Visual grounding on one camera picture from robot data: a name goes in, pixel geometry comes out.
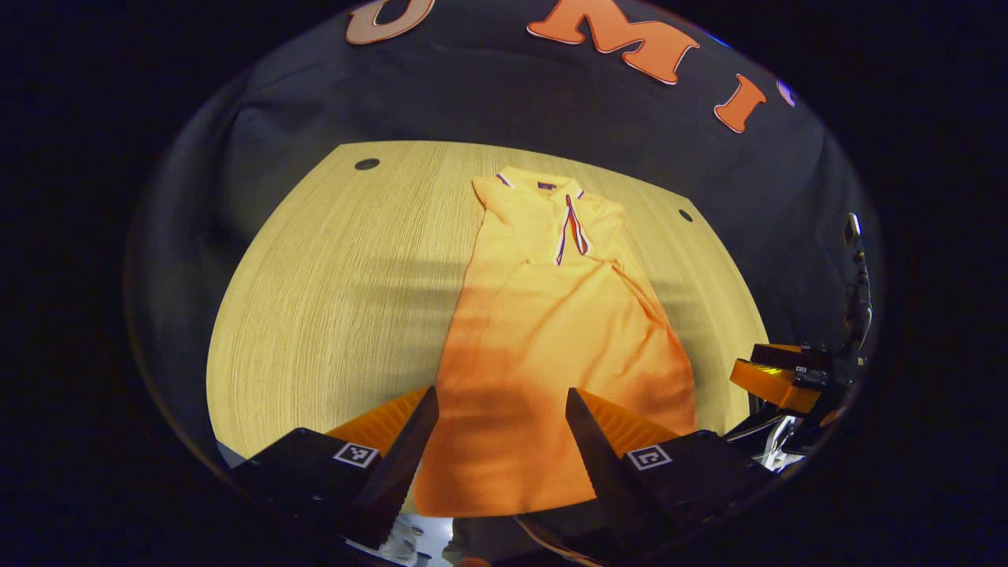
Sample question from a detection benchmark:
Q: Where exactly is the orange T-shirt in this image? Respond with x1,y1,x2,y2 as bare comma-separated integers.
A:
413,165,698,518

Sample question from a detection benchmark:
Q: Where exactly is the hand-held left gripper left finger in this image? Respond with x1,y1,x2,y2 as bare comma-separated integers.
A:
232,386,439,550

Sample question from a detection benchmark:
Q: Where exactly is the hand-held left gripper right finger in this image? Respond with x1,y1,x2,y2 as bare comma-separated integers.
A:
565,387,776,552

